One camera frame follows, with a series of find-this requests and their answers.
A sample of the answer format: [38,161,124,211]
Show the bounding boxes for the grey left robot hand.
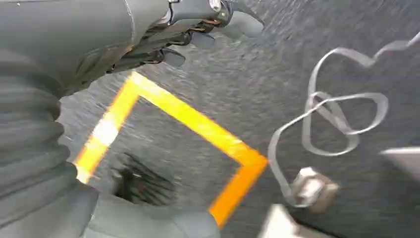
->
[0,0,265,238]

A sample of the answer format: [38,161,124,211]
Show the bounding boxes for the pale metal part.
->
[257,204,333,238]
[379,146,420,183]

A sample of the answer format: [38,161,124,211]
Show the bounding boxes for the silver metal hex nut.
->
[291,166,341,215]

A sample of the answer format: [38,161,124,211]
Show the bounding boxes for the ribbed grey left arm sleeve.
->
[0,49,100,238]

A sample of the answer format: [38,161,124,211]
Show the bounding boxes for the thin grey cable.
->
[267,31,420,209]

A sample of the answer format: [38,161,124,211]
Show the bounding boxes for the yellow tape frame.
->
[73,70,269,229]

